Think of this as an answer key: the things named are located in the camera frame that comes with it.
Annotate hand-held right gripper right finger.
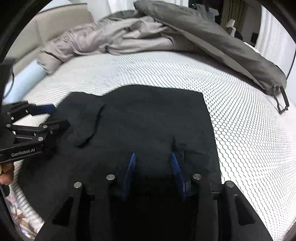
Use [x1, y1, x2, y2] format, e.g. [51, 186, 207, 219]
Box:
[171, 152, 273, 241]

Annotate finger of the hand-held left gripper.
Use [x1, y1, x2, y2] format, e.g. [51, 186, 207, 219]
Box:
[6, 101, 56, 122]
[6, 119, 71, 145]

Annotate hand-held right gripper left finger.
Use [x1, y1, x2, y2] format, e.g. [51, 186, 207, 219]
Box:
[35, 152, 137, 241]

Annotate black pants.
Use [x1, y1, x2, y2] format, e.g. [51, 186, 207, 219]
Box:
[17, 85, 221, 241]

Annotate person's left hand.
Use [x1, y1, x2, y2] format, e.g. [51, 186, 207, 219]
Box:
[0, 162, 15, 186]

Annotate light blue pillow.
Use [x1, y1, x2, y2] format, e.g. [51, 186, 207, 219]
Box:
[3, 61, 45, 105]

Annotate white patterned bed mattress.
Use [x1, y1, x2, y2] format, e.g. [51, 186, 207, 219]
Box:
[5, 50, 296, 241]

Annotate beige padded headboard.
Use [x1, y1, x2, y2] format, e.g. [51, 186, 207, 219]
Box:
[11, 9, 93, 72]

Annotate grey duvet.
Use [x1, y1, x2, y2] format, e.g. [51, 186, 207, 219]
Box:
[37, 0, 287, 96]

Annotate white curtain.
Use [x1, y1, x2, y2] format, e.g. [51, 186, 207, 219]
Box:
[254, 5, 296, 77]
[106, 0, 139, 14]

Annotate black plastic buckle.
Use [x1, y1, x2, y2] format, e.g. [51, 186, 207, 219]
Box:
[272, 85, 290, 114]

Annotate white cloth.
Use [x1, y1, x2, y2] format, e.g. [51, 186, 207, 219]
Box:
[243, 42, 262, 54]

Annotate white office chair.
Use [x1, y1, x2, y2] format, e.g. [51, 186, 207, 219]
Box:
[225, 19, 237, 36]

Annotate hanging grey clothes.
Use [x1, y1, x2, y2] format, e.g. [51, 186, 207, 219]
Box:
[195, 3, 219, 22]

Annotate brown curtain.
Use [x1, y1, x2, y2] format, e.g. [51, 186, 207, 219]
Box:
[220, 0, 247, 29]

